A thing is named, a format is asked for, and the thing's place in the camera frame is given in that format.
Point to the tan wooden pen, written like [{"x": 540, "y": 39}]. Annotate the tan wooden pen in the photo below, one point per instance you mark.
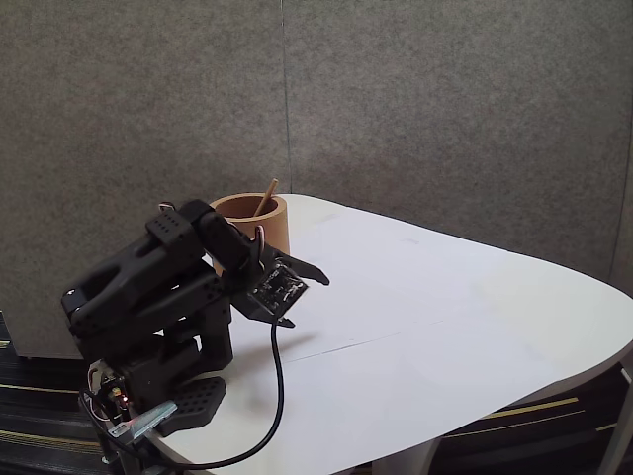
[{"x": 267, "y": 197}]

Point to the brown cylindrical pen holder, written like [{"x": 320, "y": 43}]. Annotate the brown cylindrical pen holder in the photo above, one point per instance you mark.
[{"x": 277, "y": 232}]

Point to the grey metal table clamp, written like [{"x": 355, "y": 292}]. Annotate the grey metal table clamp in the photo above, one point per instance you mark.
[{"x": 148, "y": 418}]

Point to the white table leg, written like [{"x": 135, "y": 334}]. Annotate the white table leg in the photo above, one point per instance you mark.
[
  {"x": 410, "y": 460},
  {"x": 615, "y": 435}
]

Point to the bare camera circuit board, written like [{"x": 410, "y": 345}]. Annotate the bare camera circuit board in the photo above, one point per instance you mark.
[{"x": 277, "y": 289}]

